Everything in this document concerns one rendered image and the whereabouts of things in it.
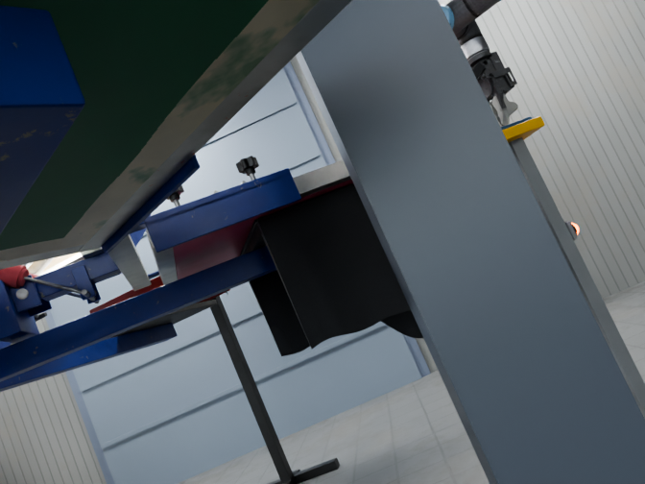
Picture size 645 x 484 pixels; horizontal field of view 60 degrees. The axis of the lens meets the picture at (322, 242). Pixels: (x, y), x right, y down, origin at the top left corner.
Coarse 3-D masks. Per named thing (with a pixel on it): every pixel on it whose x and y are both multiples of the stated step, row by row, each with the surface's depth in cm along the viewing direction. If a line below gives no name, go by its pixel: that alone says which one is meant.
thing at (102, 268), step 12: (72, 264) 125; (84, 264) 126; (96, 264) 126; (108, 264) 127; (48, 276) 123; (60, 276) 124; (72, 276) 125; (96, 276) 126; (108, 276) 129; (48, 288) 123; (48, 300) 127
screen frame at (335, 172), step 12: (324, 168) 116; (336, 168) 116; (300, 180) 114; (312, 180) 114; (324, 180) 115; (336, 180) 116; (348, 180) 120; (300, 192) 113; (312, 192) 116; (168, 252) 113; (156, 264) 132; (168, 264) 125; (168, 276) 139
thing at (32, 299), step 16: (0, 288) 116; (16, 288) 120; (32, 288) 120; (0, 304) 116; (16, 304) 119; (32, 304) 120; (48, 304) 129; (0, 320) 115; (16, 320) 116; (32, 320) 128; (0, 336) 114; (16, 336) 119; (32, 336) 127
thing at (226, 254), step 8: (232, 248) 139; (240, 248) 144; (208, 256) 137; (216, 256) 141; (224, 256) 146; (232, 256) 152; (192, 264) 137; (200, 264) 142; (208, 264) 148; (216, 264) 153; (184, 272) 143; (192, 272) 148
